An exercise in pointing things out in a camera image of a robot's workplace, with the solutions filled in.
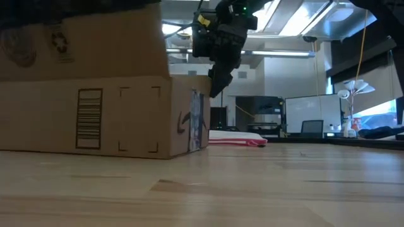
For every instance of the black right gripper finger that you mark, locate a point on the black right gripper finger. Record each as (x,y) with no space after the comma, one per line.
(232,71)
(217,82)

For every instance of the white pouch with pink edges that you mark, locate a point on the white pouch with pink edges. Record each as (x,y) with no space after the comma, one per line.
(233,137)

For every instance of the brown cardboard shipping box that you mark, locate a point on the brown cardboard shipping box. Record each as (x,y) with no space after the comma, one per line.
(94,119)

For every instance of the black computer tower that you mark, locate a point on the black computer tower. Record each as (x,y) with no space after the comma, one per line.
(218,118)

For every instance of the black equipment rack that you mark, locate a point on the black equipment rack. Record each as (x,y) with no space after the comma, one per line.
(268,113)

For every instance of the white board panel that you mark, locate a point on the white board panel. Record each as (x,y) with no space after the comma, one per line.
(312,108)

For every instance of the black office chair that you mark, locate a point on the black office chair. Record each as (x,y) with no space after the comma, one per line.
(312,129)

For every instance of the white flower shaped lamp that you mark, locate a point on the white flower shaped lamp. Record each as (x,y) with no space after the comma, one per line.
(355,88)

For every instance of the white bottle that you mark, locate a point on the white bottle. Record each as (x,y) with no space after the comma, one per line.
(347,130)

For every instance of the red spray bottle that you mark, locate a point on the red spray bottle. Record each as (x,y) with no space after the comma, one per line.
(356,124)

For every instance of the black bag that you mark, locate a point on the black bag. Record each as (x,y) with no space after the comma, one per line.
(378,132)

